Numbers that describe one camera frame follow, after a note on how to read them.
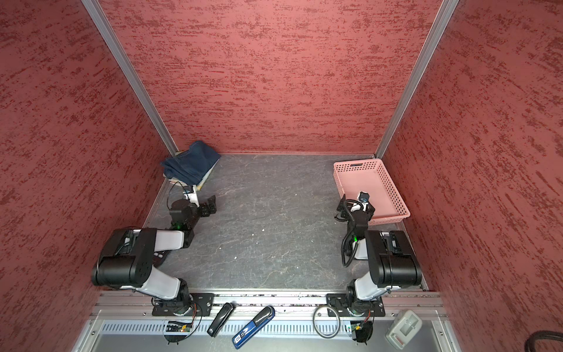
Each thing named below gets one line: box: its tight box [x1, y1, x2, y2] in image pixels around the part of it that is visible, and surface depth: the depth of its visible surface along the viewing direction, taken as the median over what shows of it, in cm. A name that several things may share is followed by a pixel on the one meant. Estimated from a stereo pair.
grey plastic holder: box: [385, 309, 423, 351], surface depth 69 cm
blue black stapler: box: [231, 305, 276, 350], surface depth 68 cm
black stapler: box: [206, 302, 237, 339], surface depth 70 cm
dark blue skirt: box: [160, 140, 222, 186], surface depth 106 cm
